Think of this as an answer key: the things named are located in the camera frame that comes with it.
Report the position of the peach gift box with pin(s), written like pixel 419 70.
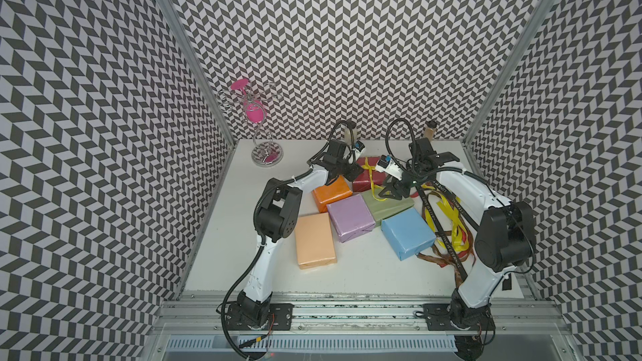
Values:
pixel 314 241

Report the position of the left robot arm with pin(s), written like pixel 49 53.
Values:
pixel 274 219

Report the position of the orange gift box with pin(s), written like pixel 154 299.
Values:
pixel 337 191

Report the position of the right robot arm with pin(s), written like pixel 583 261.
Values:
pixel 473 191

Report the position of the maroon gift box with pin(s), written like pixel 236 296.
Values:
pixel 361 183

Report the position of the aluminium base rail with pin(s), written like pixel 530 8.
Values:
pixel 312 313

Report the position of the brown ribbon of purple box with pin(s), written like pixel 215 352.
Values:
pixel 445 260

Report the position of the blue gift box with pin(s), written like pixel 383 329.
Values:
pixel 407 233

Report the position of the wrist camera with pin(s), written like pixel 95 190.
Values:
pixel 386 164
pixel 356 150

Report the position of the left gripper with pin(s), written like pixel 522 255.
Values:
pixel 353 172

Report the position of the white spice shaker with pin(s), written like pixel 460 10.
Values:
pixel 351 133

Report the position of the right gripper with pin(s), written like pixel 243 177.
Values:
pixel 394 188

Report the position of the green gift box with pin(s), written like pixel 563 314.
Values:
pixel 383 208

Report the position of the black printed ribbon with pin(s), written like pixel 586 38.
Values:
pixel 496 242

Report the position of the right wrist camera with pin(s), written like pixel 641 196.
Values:
pixel 386 164

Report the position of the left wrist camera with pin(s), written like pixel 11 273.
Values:
pixel 356 150

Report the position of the brown spice shaker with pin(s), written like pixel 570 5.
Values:
pixel 430 130

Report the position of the purple gift box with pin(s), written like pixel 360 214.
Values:
pixel 351 218

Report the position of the yellow ribbon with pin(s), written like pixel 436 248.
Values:
pixel 458 233
pixel 371 169

